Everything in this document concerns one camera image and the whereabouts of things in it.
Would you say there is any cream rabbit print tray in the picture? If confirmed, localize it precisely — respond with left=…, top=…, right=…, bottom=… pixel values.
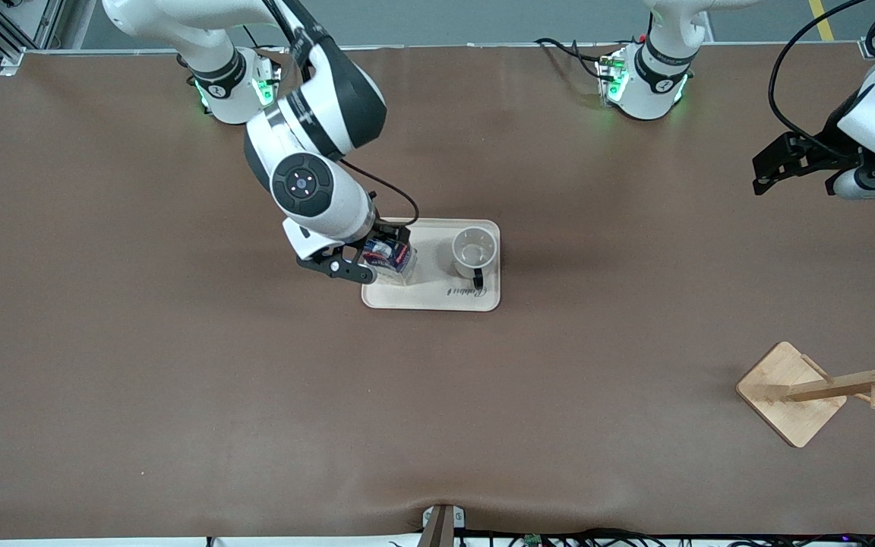
left=362, top=218, right=501, bottom=312

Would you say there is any large table cover mat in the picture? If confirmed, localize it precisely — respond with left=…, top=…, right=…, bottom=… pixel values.
left=0, top=43, right=875, bottom=542

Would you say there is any white smiley mug black handle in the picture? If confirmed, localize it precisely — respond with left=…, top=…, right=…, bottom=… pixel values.
left=450, top=226, right=501, bottom=291

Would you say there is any blue white milk carton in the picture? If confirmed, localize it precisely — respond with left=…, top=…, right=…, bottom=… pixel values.
left=362, top=236, right=417, bottom=287

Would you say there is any wooden mug tree stand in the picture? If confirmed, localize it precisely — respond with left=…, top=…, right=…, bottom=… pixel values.
left=735, top=333, right=875, bottom=449

